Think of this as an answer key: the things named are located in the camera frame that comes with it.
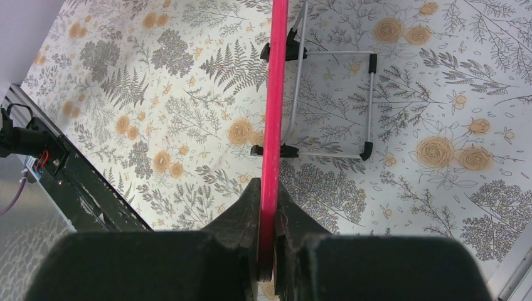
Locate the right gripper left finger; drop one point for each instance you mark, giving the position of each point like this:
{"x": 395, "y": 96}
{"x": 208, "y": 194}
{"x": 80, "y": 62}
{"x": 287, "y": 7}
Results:
{"x": 218, "y": 262}

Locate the wire whiteboard stand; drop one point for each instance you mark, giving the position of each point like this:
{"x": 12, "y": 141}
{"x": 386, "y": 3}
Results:
{"x": 305, "y": 96}

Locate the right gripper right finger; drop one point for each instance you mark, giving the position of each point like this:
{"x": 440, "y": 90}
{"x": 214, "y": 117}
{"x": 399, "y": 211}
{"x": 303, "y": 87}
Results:
{"x": 311, "y": 263}

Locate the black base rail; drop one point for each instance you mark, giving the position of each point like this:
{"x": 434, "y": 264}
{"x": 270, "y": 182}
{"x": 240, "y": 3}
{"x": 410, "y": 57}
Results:
{"x": 85, "y": 198}

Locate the pink framed whiteboard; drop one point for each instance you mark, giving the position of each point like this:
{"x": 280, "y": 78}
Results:
{"x": 271, "y": 142}

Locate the floral table mat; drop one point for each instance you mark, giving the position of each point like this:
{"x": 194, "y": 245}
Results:
{"x": 166, "y": 99}

